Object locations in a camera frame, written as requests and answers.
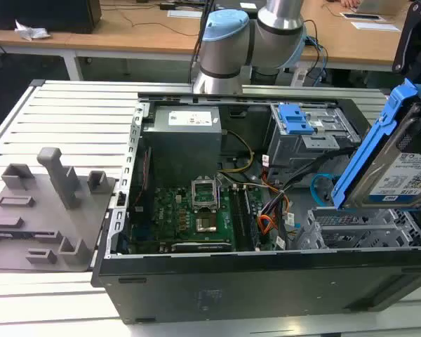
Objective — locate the hard disk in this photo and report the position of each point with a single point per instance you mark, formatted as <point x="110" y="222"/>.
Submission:
<point x="389" y="168"/>

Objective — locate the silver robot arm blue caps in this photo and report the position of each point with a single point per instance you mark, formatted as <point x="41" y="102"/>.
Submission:
<point x="224" y="52"/>

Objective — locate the metal disk bay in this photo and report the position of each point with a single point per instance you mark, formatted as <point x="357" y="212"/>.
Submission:
<point x="354" y="235"/>

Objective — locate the black RAM slot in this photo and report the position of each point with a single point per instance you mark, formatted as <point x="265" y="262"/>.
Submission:
<point x="235" y="217"/>
<point x="246" y="219"/>
<point x="240" y="218"/>
<point x="251" y="224"/>

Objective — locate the white paper sheet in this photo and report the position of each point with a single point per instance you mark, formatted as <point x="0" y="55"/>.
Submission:
<point x="375" y="26"/>

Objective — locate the blue plastic cage latch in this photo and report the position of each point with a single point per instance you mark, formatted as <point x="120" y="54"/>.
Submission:
<point x="294" y="119"/>

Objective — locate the grey metal drive cage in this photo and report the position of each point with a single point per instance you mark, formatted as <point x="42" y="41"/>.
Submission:
<point x="294" y="151"/>

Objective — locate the grey power supply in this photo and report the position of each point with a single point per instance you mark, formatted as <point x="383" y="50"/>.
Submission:
<point x="182" y="147"/>

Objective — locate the CPU socket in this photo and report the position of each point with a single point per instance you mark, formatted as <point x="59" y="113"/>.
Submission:
<point x="206" y="224"/>

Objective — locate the black graphics card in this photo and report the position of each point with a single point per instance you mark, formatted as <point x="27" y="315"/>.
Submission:
<point x="200" y="246"/>

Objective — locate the green motherboard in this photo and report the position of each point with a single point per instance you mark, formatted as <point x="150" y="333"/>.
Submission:
<point x="168" y="210"/>

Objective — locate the black PC case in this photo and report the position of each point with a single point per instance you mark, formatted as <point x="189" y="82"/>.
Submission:
<point x="231" y="288"/>

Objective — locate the black box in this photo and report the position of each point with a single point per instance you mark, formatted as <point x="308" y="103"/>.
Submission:
<point x="42" y="14"/>

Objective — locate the crumpled white paper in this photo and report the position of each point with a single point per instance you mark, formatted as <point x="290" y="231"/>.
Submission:
<point x="31" y="32"/>

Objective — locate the grey parts rack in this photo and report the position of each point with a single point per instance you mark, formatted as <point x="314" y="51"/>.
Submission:
<point x="38" y="224"/>

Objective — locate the wooden desk white frame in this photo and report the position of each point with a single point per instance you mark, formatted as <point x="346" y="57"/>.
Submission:
<point x="126" y="31"/>

